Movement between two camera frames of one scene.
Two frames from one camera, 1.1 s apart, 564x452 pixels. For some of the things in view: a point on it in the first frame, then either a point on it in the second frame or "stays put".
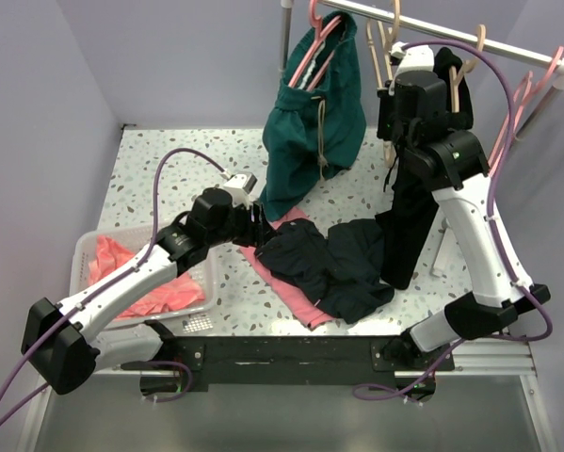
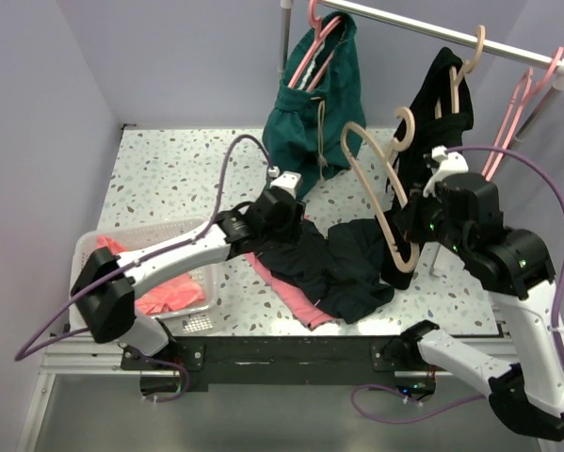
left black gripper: (256, 232) → (294, 229)
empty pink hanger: (526, 89) stays put
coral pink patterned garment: (185, 293) stays put
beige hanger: (379, 36) → (387, 161)
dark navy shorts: (341, 272) stays put
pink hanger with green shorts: (322, 28) stays put
